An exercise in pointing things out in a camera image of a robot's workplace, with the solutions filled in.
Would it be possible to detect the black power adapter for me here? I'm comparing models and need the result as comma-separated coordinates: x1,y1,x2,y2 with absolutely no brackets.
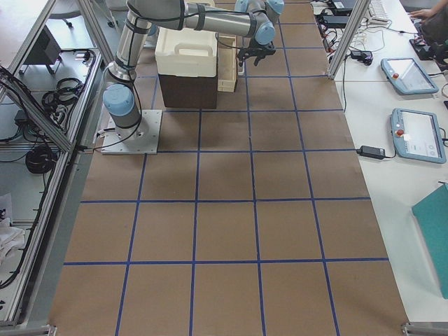
356,146,386,160

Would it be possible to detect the dark wooden drawer box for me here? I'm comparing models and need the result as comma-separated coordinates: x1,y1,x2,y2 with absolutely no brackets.
158,74,218,109

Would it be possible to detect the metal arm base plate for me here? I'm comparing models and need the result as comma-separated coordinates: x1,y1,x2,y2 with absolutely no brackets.
100,109,162,155

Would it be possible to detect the grey teach pendant near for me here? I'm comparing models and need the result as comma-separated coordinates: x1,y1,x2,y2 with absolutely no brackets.
391,108,447,164

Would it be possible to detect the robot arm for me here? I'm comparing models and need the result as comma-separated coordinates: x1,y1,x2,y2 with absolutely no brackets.
102,1,284,141

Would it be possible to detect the aluminium frame post right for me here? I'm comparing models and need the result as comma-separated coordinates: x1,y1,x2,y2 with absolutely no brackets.
327,0,370,80

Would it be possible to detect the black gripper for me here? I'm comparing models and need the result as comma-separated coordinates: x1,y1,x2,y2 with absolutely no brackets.
237,41,276,67

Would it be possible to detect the grey teach pendant far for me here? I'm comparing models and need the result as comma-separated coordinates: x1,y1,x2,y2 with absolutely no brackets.
380,57,439,95

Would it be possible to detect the aluminium frame left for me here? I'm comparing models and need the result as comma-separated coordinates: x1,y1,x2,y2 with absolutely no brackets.
1,1,88,328

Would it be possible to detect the black cable coil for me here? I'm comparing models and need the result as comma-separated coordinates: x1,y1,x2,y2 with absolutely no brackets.
24,145,57,175

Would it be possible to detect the grey teach pendant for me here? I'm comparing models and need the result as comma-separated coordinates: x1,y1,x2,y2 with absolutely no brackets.
391,108,447,164
380,57,439,95

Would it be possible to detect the drawer with white handle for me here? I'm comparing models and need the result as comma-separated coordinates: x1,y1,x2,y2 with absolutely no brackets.
216,34,239,92

